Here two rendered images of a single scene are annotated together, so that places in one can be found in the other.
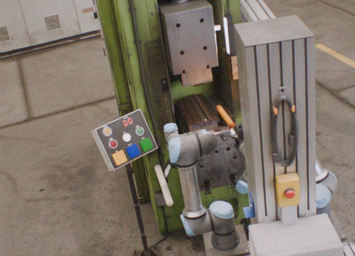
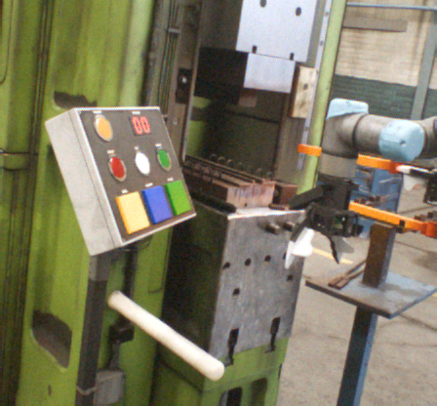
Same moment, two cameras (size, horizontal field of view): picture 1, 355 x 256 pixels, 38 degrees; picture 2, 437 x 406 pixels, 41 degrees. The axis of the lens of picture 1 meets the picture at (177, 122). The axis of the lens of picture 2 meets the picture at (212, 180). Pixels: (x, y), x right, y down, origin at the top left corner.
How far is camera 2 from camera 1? 2.42 m
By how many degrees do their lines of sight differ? 37
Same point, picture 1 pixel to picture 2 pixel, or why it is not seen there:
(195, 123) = (240, 184)
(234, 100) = (280, 164)
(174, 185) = (136, 351)
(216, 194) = (241, 367)
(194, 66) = (272, 44)
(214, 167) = (255, 299)
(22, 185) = not seen: outside the picture
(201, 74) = (277, 68)
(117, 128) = (123, 132)
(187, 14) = not seen: outside the picture
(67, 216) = not seen: outside the picture
